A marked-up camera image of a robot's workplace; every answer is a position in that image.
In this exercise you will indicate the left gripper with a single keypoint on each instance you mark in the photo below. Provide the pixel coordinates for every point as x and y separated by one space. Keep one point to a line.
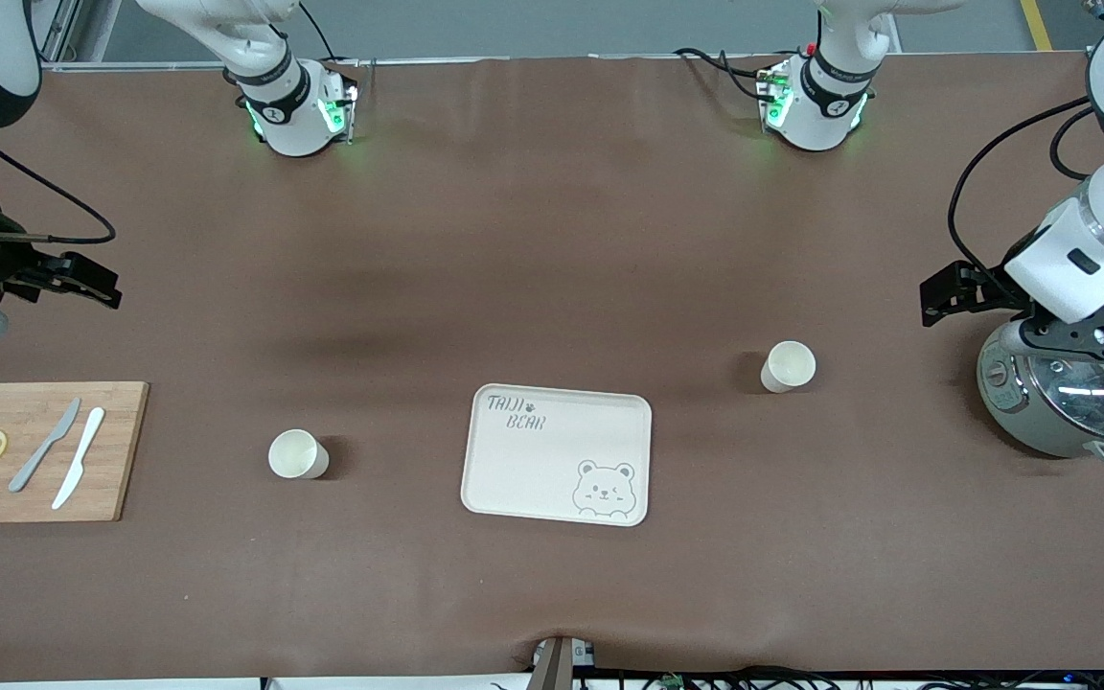
976 287

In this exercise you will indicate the white IKEA cup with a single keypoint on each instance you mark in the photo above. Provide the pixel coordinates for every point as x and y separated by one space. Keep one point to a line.
293 453
788 364

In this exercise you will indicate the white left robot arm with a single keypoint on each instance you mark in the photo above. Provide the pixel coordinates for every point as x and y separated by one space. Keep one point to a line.
820 120

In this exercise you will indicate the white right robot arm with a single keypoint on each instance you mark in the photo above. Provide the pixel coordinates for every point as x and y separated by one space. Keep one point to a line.
293 125

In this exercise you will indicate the cream tray with bear print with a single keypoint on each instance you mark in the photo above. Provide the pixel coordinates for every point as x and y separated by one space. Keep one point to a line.
533 470

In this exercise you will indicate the grey electric cooking pot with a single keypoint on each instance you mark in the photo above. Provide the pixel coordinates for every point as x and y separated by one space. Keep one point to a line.
1007 402

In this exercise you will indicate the grey plastic knife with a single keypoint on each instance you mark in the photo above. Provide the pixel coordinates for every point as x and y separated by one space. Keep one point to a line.
44 446

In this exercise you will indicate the glass pot lid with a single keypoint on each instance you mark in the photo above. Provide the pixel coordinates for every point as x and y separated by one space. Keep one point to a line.
1103 398

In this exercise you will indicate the white plastic knife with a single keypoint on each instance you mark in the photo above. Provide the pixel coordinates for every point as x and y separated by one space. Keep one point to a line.
80 455

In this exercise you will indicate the wooden cutting board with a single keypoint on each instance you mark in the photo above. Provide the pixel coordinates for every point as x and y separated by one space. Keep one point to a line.
34 498

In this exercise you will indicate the brown table cover mat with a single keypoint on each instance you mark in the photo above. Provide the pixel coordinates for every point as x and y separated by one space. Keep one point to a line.
552 268

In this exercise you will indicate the small green connector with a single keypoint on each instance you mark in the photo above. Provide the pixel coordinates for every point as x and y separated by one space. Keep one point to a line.
673 681

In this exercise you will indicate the aluminium frame post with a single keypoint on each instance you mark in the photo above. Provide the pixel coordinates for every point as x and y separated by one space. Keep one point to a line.
63 29

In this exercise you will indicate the grey metal bracket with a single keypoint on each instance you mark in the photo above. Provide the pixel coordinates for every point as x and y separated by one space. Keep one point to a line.
554 663

